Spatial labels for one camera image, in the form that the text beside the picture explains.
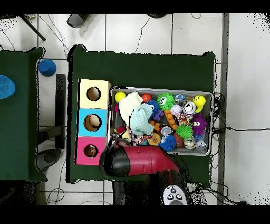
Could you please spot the white baseball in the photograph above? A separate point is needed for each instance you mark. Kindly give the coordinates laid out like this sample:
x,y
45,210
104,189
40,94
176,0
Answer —
x,y
176,109

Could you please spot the colourful paper wad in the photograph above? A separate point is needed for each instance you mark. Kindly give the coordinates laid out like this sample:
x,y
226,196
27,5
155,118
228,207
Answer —
x,y
139,139

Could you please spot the silver crushed soda can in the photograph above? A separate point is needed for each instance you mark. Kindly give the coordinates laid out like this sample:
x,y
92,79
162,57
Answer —
x,y
189,142

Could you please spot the brown plush dog toy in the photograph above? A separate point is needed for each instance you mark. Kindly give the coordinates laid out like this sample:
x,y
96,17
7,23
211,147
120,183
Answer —
x,y
91,150

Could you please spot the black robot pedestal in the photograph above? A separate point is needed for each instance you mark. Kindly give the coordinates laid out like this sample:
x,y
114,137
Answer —
x,y
126,194

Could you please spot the black red crushed soda can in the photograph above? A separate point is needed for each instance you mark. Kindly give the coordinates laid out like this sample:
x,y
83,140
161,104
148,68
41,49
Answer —
x,y
114,136

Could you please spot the green furry toy with eyes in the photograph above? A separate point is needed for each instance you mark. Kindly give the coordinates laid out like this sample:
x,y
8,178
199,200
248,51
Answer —
x,y
166,101

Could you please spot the yellow smiley ball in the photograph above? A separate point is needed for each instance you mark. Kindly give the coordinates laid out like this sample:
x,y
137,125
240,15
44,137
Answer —
x,y
199,101

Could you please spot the purple spiky monster toy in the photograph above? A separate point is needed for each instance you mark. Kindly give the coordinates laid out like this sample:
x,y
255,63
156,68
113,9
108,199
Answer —
x,y
199,124

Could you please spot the dark stand base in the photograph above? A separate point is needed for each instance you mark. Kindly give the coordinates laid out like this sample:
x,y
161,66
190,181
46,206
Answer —
x,y
49,157

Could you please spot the blue plastic bowl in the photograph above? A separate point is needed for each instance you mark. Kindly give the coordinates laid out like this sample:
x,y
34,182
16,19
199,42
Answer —
x,y
6,87

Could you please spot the mint green cloth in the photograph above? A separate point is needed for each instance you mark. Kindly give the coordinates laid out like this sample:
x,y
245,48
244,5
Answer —
x,y
141,120

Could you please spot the wooden box with three holes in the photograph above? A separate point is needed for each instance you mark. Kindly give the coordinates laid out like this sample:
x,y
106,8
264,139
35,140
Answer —
x,y
92,123

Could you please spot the red orange ball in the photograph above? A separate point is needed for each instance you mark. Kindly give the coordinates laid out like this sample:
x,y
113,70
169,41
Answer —
x,y
146,97

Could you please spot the black round base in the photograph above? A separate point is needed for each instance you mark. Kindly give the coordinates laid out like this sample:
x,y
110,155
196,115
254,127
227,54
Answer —
x,y
156,15

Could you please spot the red robot arm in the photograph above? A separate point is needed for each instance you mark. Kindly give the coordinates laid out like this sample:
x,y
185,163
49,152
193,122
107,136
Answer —
x,y
147,160

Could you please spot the black upright panel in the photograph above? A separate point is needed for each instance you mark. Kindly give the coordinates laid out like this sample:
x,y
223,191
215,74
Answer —
x,y
60,109

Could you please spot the black tripod leg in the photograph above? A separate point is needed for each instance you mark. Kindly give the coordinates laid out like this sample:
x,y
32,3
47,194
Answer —
x,y
33,28

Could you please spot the person's foot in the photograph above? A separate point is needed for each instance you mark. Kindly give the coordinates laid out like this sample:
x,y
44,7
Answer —
x,y
77,21

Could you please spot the dark green side table cloth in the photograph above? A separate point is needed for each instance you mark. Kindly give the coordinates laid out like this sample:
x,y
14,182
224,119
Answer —
x,y
19,148

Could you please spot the plain yellow ball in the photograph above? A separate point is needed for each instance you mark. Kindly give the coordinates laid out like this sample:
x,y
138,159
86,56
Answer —
x,y
120,96

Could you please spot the blue plastic cup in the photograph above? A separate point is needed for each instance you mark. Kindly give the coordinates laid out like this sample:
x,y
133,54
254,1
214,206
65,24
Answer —
x,y
47,67

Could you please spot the blue spiky ball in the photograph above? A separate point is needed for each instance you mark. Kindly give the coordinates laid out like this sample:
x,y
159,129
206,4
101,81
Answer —
x,y
167,143
154,105

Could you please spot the cream waffle cloth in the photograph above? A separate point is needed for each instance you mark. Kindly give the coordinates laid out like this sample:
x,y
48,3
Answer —
x,y
128,105

